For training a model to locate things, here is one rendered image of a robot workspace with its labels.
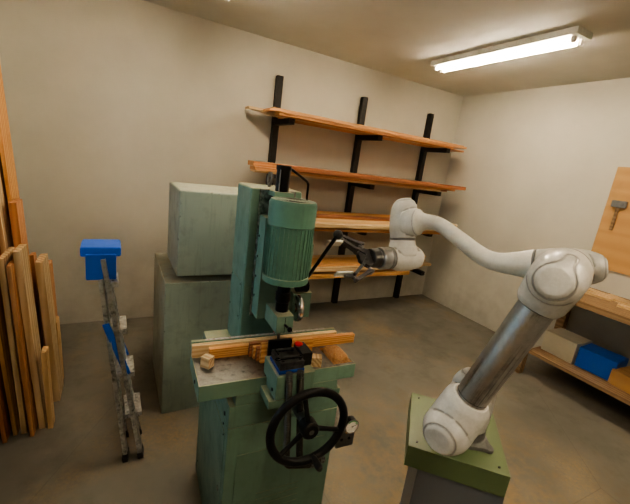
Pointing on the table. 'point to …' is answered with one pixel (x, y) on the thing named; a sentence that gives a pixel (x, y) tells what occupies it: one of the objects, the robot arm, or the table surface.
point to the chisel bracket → (278, 319)
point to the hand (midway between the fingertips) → (333, 258)
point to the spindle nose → (282, 299)
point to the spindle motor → (289, 241)
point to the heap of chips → (335, 354)
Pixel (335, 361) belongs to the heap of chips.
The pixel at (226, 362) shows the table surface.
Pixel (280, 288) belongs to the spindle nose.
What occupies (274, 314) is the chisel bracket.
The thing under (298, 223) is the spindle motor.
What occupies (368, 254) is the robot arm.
